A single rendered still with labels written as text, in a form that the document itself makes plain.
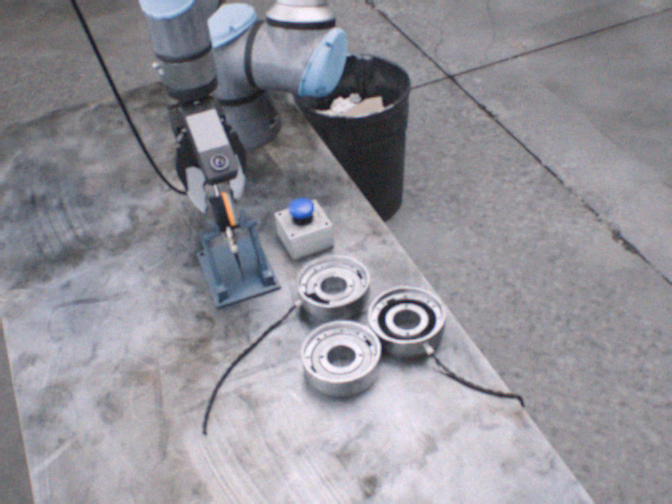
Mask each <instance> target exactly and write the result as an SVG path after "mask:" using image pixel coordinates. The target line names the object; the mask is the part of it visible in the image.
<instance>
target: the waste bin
mask: <svg viewBox="0 0 672 504"><path fill-rule="evenodd" d="M410 91H411V80H410V77H409V75H408V73H407V72H406V71H405V69H403V68H402V67H401V66H399V65H398V64H396V63H394V62H392V61H390V60H388V59H386V58H383V57H380V56H377V55H372V54H360V53H354V54H347V55H346V60H345V64H344V68H343V71H342V74H341V76H340V79H339V81H338V83H337V84H336V86H335V88H334V89H333V90H332V91H331V92H330V93H329V94H328V95H326V96H323V97H315V96H305V97H302V96H300V95H297V94H292V97H293V100H294V104H295V105H296V107H297V108H298V109H299V111H300V112H301V113H302V115H303V116H304V117H305V119H306V120H307V122H308V123H309V124H310V126H311V127H312V128H313V129H314V131H315V132H316V133H317V135H318V136H319V137H320V139H321V140H322V141H323V143H324V144H325V145H326V147H327V148H328V149H329V151H330V152H331V153H332V155H333V156H334V157H335V159H336V160H337V161H338V163H339V164H340V165H341V167H342V168H343V169H344V171H345V172H346V173H347V175H348V176H349V177H350V179H351V180H352V181H353V183H354V184H355V185H356V187H357V188H358V189H359V191H360V192H361V193H362V195H363V196H364V197H365V199H366V200H367V201H368V203H369V204H370V205H371V207H372V208H373V209H374V211H375V212H376V213H377V215H378V216H379V217H380V219H381V220H382V221H385V220H387V219H389V218H390V217H392V216H393V215H394V214H395V213H396V212H397V211H398V210H399V208H400V206H401V204H402V200H403V183H404V166H405V148H406V131H407V128H408V120H409V98H410ZM351 94H354V95H355V94H358V96H359V97H360V98H361V100H360V102H359V104H360V103H361V102H363V101H365V100H366V99H371V98H377V97H381V101H382V106H383V107H384V109H381V110H379V111H376V112H372V113H368V114H363V115H356V116H336V115H329V114H324V113H321V112H324V111H328V110H331V105H332V104H333V102H334V101H335V100H338V99H339V98H340V97H341V98H342V99H343V100H346V99H348V98H349V97H350V95H351ZM318 111H320V112H318Z"/></svg>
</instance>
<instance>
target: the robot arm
mask: <svg viewBox="0 0 672 504"><path fill-rule="evenodd" d="M226 1H227V0H140V4H141V7H142V10H143V11H144V14H145V18H146V22H147V26H148V30H149V34H150V38H151V42H152V46H153V49H154V53H155V56H156V59H157V61H158V62H155V63H153V69H154V70H159V72H160V76H161V80H162V82H163V83H164V87H165V91H166V94H167V95H168V96H169V97H170V98H172V99H174V100H178V102H177V103H175V104H171V105H168V106H167V110H168V114H169V118H170V122H171V126H172V130H173V134H174V137H175V139H176V142H177V144H179V147H177V148H175V152H176V155H175V157H174V167H175V170H176V173H177V176H178V178H179V180H180V181H181V183H182V185H183V187H184V188H185V190H186V192H187V193H188V195H189V197H190V198H191V200H192V202H193V203H194V205H195V206H196V207H197V208H198V209H199V210H200V211H202V212H203V213H206V212H207V208H208V205H207V203H206V200H205V196H206V192H205V190H204V188H203V183H204V181H206V183H207V184H208V185H210V186H214V185H217V184H221V183H224V182H228V184H229V186H230V188H231V195H232V198H233V200H234V202H235V204H237V203H238V202H239V200H240V198H241V195H242V192H243V188H244V181H245V175H246V162H247V155H246V150H250V149H254V148H257V147H260V146H262V145H265V144H266V143H268V142H270V141H271V140H273V139H274V138H275V137H276V136H277V135H278V134H279V132H280V130H281V128H282V118H281V112H280V109H279V107H278V105H277V104H276V102H275V100H274V98H273V96H272V95H271V93H270V91H276V92H283V93H290V94H297V95H300V96H302V97H305V96H315V97H323V96H326V95H328V94H329V93H330V92H331V91H332V90H333V89H334V88H335V86H336V84H337V83H338V81H339V79H340V76H341V74H342V71H343V68H344V64H345V60H346V55H347V39H346V38H347V36H346V33H345V32H344V31H343V30H341V29H340V28H336V14H335V13H334V12H333V11H332V10H331V9H330V8H329V6H328V4H327V3H328V0H276V2H275V4H274V6H273V7H272V8H271V9H269V10H268V11H267V15H266V21H264V20H258V19H257V13H256V12H255V9H254V8H253V7H252V6H250V5H247V4H228V5H224V6H223V4H224V3H225V2H226ZM269 90H270V91H269ZM177 106H180V107H178V108H176V107H177ZM173 108H175V111H174V110H172V109H173ZM197 163H198V164H197Z"/></svg>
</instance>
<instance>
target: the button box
mask: <svg viewBox="0 0 672 504"><path fill-rule="evenodd" d="M312 202H313V204H314V207H315V210H314V212H313V214H312V215H310V216H309V217H306V219H304V220H301V219H299V218H295V217H293V216H291V215H290V214H289V209H286V210H283V211H280V212H277V213H275V220H276V226H277V232H278V236H279V237H280V239H281V241H282V242H283V244H284V246H285V247H286V249H287V251H288V252H289V254H290V256H291V258H292V259H293V261H295V260H298V259H300V258H303V257H306V256H309V255H312V254H315V253H318V252H320V251H323V250H326V249H329V248H332V247H334V246H335V245H334V236H333V227H332V224H331V223H330V221H329V220H328V218H327V217H326V215H325V214H324V212H323V211H322V209H321V208H320V206H319V205H318V203H317V202H316V200H313V201H312Z"/></svg>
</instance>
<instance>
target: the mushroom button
mask: <svg viewBox="0 0 672 504"><path fill-rule="evenodd" d="M288 209H289V214H290V215H291V216H293V217H295V218H299V219H301V220H304V219H306V217H309V216H310V215H312V214H313V212H314V210H315V207H314V204H313V202H312V201H310V200H309V199H305V198H300V199H296V200H294V201H293V202H291V204H290V205H289V208H288Z"/></svg>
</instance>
